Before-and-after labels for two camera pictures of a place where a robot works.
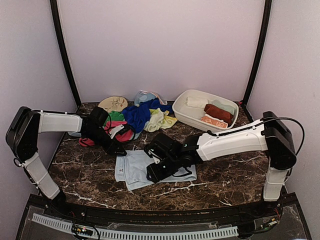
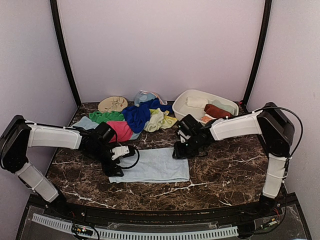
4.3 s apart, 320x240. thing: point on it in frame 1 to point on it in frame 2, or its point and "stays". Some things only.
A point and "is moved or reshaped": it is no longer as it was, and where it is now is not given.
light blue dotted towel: [144, 96] stays
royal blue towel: [137, 117] stays
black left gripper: [112, 147] to [110, 169]
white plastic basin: [204, 110] stays
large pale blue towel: [131, 166] is moved or reshaped
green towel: [114, 115] stays
